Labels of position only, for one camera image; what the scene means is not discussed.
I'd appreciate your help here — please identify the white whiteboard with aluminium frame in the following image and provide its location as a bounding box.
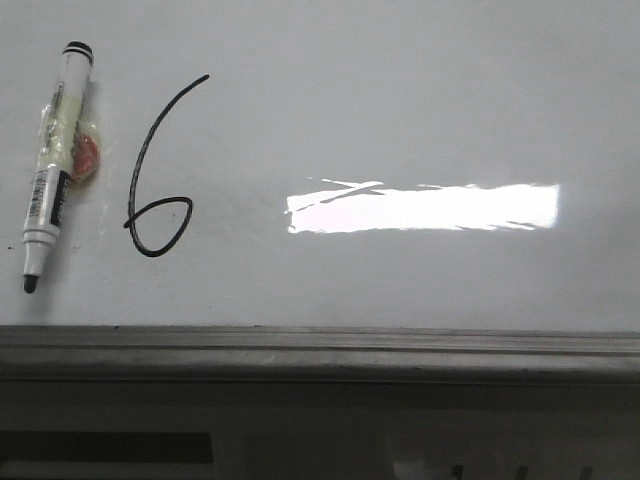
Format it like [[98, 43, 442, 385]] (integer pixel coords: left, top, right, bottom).
[[1, 1, 639, 384]]

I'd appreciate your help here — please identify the white black whiteboard marker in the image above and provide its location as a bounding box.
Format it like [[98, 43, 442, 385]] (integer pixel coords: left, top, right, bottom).
[[23, 41, 94, 294]]

